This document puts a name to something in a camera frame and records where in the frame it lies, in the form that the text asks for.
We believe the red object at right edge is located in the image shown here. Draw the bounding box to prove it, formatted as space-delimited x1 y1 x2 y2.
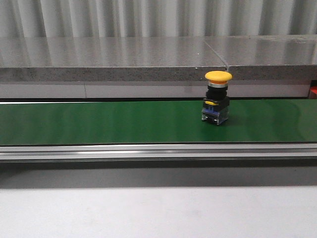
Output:
308 80 317 99

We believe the white cabinet front panel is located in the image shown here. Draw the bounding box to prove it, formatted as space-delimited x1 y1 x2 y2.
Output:
0 79 311 99

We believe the grey stone counter slab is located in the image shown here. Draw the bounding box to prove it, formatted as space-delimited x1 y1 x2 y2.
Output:
205 35 317 82
0 37 225 83

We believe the aluminium conveyor side rail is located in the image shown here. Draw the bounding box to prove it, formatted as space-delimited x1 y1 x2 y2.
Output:
0 142 317 162

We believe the green conveyor belt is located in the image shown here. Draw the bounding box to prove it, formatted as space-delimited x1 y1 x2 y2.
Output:
0 99 317 145

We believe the grey stone counter slab right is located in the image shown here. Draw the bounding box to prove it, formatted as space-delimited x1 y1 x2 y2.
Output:
205 35 317 82

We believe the white corrugated curtain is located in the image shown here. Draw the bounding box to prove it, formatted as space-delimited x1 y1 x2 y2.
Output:
0 0 317 37

